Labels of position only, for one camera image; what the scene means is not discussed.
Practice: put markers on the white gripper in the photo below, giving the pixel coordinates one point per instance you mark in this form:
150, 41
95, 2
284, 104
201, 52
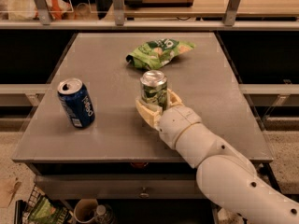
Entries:
177, 123

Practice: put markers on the green soda can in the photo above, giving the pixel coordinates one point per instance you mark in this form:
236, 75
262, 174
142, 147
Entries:
154, 88

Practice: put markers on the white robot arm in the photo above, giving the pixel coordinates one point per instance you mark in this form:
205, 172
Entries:
224, 175

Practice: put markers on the blue Pepsi can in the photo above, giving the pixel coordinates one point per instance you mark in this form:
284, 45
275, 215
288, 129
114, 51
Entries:
76, 101

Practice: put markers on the green chip bag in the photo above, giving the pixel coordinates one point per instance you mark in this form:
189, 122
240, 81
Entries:
155, 54

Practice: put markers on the grey table drawer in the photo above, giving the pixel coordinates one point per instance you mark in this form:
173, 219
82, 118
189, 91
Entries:
140, 186

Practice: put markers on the clear plastic bottle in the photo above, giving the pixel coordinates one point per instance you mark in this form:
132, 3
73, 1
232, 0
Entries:
104, 215

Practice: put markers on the paper cup under table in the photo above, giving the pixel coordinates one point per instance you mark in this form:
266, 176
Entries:
84, 211

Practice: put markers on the green snack bag in basket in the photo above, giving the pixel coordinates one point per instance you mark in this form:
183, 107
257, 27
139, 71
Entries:
45, 212

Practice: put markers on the white orange plastic bag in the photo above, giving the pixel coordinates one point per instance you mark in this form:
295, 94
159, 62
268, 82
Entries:
45, 10

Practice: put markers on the metal rail with brackets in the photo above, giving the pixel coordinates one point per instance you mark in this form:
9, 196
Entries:
202, 15

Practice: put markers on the black wire basket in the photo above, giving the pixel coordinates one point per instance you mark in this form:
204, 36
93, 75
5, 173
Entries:
23, 208

